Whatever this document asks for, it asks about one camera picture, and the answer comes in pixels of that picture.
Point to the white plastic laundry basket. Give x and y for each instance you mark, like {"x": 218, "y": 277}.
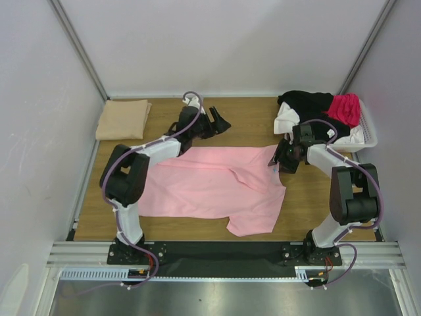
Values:
{"x": 368, "y": 130}

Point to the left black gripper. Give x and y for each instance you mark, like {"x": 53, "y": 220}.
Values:
{"x": 220, "y": 125}

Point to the aluminium frame rail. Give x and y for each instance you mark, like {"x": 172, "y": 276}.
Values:
{"x": 365, "y": 255}

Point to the white t shirt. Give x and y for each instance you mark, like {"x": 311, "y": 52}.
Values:
{"x": 287, "y": 118}

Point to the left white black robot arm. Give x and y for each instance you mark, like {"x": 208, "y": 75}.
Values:
{"x": 124, "y": 178}

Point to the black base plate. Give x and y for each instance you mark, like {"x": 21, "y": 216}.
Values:
{"x": 223, "y": 259}

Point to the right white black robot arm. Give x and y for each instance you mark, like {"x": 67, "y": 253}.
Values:
{"x": 355, "y": 202}

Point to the folded beige t shirt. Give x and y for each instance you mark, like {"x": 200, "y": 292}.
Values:
{"x": 123, "y": 120}

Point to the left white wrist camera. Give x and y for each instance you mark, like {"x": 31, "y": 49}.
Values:
{"x": 193, "y": 102}

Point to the grey slotted cable duct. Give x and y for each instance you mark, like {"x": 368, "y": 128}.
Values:
{"x": 127, "y": 275}

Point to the crimson red t shirt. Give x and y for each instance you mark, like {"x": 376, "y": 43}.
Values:
{"x": 346, "y": 109}

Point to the pink t shirt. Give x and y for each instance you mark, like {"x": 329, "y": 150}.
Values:
{"x": 236, "y": 183}

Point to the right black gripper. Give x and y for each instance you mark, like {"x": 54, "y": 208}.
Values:
{"x": 285, "y": 160}

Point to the black t shirt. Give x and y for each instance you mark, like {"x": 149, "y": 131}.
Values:
{"x": 310, "y": 106}

